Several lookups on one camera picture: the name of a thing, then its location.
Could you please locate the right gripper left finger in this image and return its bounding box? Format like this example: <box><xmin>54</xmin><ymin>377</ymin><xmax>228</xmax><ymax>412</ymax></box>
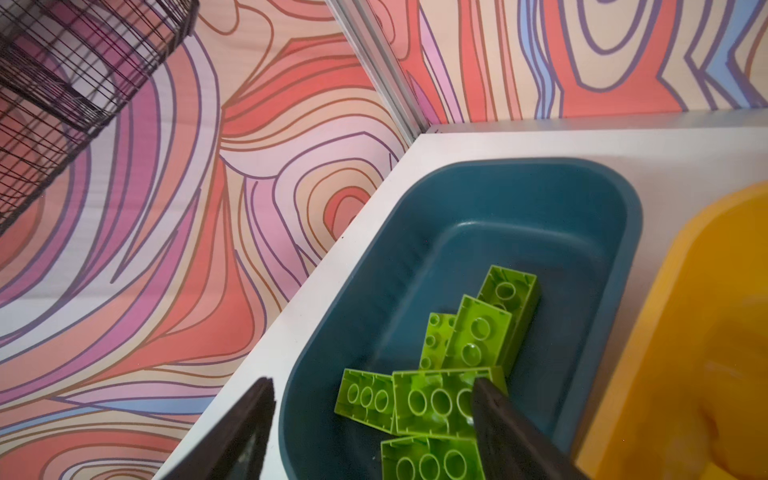
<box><xmin>166</xmin><ymin>377</ymin><xmax>276</xmax><ymax>479</ymax></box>

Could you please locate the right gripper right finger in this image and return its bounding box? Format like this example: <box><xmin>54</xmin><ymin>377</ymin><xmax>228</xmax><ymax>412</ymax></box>
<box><xmin>472</xmin><ymin>378</ymin><xmax>586</xmax><ymax>479</ymax></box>

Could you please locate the green lego brick low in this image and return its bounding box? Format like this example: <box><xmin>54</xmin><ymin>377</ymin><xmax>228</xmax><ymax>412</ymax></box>
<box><xmin>392</xmin><ymin>366</ymin><xmax>507</xmax><ymax>439</ymax></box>

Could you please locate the green lego brick bottom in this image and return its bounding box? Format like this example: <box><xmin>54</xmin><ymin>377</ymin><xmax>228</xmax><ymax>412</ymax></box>
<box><xmin>380</xmin><ymin>436</ymin><xmax>485</xmax><ymax>480</ymax></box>

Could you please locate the green lego brick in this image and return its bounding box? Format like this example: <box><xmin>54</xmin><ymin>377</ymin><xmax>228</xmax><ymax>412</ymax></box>
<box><xmin>479</xmin><ymin>265</ymin><xmax>541</xmax><ymax>376</ymax></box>
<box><xmin>380</xmin><ymin>436</ymin><xmax>485</xmax><ymax>480</ymax></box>
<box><xmin>334</xmin><ymin>368</ymin><xmax>396</xmax><ymax>435</ymax></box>
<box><xmin>442</xmin><ymin>295</ymin><xmax>512</xmax><ymax>369</ymax></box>

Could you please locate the green lego plate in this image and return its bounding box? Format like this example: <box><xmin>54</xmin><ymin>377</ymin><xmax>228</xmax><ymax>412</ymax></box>
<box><xmin>419</xmin><ymin>313</ymin><xmax>456</xmax><ymax>370</ymax></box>

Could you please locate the yellow plastic bin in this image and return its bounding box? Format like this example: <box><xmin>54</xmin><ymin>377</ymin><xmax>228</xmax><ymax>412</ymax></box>
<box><xmin>576</xmin><ymin>183</ymin><xmax>767</xmax><ymax>479</ymax></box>

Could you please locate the dark teal plastic bin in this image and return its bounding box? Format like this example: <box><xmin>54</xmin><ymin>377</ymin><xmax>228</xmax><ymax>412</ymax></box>
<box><xmin>279</xmin><ymin>158</ymin><xmax>643</xmax><ymax>479</ymax></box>

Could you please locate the left wire basket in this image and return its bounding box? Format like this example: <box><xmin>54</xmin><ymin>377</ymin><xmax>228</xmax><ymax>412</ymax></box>
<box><xmin>1</xmin><ymin>0</ymin><xmax>200</xmax><ymax>230</ymax></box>

